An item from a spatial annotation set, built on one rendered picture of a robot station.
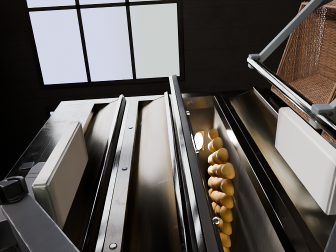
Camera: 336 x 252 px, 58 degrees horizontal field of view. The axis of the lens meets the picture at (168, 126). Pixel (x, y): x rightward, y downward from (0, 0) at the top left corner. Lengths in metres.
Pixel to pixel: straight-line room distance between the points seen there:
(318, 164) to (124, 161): 1.09
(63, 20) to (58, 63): 0.42
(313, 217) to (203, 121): 1.03
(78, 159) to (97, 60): 3.01
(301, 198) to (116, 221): 0.59
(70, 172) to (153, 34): 2.96
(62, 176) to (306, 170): 0.13
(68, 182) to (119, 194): 0.89
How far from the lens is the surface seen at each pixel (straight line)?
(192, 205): 0.77
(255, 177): 1.13
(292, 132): 0.19
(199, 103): 1.83
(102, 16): 3.14
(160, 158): 1.20
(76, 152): 0.19
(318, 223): 1.02
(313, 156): 0.17
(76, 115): 1.71
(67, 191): 0.17
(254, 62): 1.10
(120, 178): 1.13
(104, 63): 3.19
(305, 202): 1.08
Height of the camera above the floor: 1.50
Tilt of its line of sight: 1 degrees down
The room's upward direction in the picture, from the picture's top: 94 degrees counter-clockwise
